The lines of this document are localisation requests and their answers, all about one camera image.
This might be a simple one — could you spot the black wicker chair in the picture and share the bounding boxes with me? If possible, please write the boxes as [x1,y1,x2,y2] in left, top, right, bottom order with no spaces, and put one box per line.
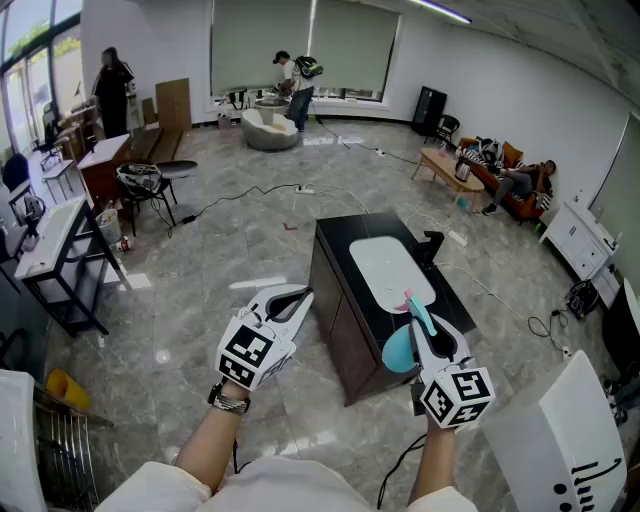
[433,114,461,146]

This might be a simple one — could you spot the black bag with cables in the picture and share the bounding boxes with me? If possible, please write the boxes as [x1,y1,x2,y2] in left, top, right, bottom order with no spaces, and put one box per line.
[564,279,600,320]

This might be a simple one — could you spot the grey side window blind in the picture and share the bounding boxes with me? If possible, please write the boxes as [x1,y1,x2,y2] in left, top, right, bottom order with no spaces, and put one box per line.
[587,112,640,239]

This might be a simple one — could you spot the black power adapter cable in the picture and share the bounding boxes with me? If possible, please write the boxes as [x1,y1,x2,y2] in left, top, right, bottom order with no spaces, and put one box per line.
[167,184,301,237]

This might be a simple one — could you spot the white rounded basin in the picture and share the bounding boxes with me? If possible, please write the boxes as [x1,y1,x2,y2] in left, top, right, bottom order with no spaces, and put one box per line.
[348,236,436,314]

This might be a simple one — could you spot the person's left forearm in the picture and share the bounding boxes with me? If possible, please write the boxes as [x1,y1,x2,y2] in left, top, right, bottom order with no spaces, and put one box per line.
[174,384,251,494]

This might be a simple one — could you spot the black clamp mount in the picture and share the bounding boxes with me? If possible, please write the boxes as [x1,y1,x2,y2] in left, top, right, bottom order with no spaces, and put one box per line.
[422,230,445,269]

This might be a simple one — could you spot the backpack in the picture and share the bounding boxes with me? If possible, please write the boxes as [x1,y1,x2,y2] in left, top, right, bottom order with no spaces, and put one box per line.
[293,55,325,80]

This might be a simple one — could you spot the person's white shirt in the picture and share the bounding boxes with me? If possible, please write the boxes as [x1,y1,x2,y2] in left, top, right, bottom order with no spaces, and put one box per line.
[94,455,481,512]

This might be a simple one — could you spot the white sideboard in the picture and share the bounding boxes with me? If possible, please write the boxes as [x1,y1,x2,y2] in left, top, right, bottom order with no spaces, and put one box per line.
[538,201,621,309]

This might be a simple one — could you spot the person's right forearm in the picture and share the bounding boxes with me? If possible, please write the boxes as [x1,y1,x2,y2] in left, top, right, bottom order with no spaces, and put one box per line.
[408,419,457,506]

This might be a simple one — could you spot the round pedestal table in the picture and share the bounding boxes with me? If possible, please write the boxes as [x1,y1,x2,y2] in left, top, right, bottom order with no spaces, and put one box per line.
[254,97,292,126]

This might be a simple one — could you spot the wooden coffee table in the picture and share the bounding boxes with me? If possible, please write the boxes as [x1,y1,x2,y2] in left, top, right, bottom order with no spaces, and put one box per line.
[411,147,486,210]

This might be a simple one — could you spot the silver wristwatch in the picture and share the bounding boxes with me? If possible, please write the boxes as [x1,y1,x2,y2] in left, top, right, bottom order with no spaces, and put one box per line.
[207,382,252,415]

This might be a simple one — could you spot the light blue spray bottle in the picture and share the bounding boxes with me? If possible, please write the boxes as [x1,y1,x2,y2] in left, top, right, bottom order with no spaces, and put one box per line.
[381,287,437,375]

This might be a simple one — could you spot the white-topped black frame desk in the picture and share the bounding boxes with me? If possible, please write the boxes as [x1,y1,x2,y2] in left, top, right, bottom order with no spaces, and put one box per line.
[13,194,132,337]

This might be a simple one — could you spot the grey window blinds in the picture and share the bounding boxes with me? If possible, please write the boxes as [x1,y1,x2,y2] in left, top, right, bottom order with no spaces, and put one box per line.
[210,0,401,96]

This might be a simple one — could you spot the ceiling light strip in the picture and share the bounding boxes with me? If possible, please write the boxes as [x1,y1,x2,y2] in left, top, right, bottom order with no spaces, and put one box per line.
[409,0,474,25]

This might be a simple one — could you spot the white panel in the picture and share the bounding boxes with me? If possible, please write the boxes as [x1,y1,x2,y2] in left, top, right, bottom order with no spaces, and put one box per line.
[0,368,49,512]

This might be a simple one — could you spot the white waste bucket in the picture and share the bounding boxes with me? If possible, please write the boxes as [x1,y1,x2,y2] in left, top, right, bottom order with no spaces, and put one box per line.
[94,208,123,245]

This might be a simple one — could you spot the black chair with clutter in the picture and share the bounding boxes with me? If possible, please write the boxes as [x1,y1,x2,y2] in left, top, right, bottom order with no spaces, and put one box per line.
[114,162,177,239]

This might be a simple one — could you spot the yellow container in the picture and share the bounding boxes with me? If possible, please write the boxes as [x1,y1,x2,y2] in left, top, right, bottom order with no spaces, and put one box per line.
[45,368,91,409]

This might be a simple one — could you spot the black oval board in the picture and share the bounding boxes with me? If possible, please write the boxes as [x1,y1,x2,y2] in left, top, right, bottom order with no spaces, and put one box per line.
[157,159,199,180]

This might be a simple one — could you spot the orange sofa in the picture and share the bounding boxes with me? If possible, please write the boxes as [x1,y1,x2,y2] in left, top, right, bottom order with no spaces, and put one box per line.
[457,137,554,224]

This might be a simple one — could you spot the wooden white-topped desk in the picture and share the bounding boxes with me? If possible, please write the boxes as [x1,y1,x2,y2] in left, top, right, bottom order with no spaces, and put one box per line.
[77,133,132,201]

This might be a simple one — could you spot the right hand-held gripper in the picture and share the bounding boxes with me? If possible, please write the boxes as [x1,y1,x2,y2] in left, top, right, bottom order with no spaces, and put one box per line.
[409,315,497,432]

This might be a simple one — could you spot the white beanbag seat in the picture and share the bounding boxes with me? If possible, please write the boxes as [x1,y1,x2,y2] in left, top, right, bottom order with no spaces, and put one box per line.
[240,108,301,152]

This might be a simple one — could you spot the black table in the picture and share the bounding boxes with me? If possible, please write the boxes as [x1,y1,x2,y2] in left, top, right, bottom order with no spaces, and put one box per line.
[308,211,477,407]

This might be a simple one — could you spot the metal wire rack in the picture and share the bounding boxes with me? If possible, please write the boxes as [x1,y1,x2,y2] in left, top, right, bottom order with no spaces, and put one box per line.
[32,384,114,511]

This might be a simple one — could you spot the leaning wooden board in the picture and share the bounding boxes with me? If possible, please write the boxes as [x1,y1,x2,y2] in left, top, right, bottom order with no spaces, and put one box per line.
[155,78,193,134]

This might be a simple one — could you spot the white cabinet with black print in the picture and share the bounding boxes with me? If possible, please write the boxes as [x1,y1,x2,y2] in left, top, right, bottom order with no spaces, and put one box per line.
[480,349,629,512]

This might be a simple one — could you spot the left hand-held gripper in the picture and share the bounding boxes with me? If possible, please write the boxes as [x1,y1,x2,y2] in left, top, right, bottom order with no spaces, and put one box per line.
[214,283,316,393]

